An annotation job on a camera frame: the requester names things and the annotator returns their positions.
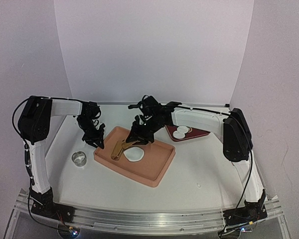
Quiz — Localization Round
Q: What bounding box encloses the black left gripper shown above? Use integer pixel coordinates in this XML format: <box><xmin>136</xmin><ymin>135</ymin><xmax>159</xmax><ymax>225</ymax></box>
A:
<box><xmin>77</xmin><ymin>118</ymin><xmax>105</xmax><ymax>150</ymax></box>

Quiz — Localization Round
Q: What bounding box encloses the white dough piece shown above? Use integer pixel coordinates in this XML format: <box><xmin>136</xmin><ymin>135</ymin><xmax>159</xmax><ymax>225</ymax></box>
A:
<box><xmin>123</xmin><ymin>147</ymin><xmax>145</xmax><ymax>162</ymax></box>

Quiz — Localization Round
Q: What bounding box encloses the wooden rolling pin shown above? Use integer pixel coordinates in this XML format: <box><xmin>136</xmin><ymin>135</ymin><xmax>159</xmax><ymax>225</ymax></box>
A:
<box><xmin>111</xmin><ymin>140</ymin><xmax>134</xmax><ymax>161</ymax></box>

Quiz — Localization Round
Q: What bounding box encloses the pink plastic tray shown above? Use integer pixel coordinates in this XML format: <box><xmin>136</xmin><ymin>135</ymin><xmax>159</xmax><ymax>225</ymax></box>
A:
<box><xmin>94</xmin><ymin>126</ymin><xmax>175</xmax><ymax>188</ymax></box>

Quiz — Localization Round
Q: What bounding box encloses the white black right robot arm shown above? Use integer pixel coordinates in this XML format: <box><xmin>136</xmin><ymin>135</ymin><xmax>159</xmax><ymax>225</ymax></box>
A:
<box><xmin>122</xmin><ymin>96</ymin><xmax>267</xmax><ymax>226</ymax></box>

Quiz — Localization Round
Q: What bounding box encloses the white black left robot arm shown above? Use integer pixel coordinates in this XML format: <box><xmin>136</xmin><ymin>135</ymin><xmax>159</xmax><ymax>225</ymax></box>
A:
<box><xmin>12</xmin><ymin>96</ymin><xmax>105</xmax><ymax>223</ymax></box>

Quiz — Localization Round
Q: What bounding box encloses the flat white dumpling wrapper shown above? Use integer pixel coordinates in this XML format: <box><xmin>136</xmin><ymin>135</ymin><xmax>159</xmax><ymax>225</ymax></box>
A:
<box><xmin>177</xmin><ymin>126</ymin><xmax>189</xmax><ymax>134</ymax></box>

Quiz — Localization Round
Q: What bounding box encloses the dark red square tray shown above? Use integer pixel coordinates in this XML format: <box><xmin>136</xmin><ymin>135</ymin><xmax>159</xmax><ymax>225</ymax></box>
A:
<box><xmin>165</xmin><ymin>125</ymin><xmax>210</xmax><ymax>142</ymax></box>

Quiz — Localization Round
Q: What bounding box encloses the round steel cutter ring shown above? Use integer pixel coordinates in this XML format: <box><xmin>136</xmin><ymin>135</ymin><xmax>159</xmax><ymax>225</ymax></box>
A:
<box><xmin>71</xmin><ymin>151</ymin><xmax>87</xmax><ymax>167</ymax></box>

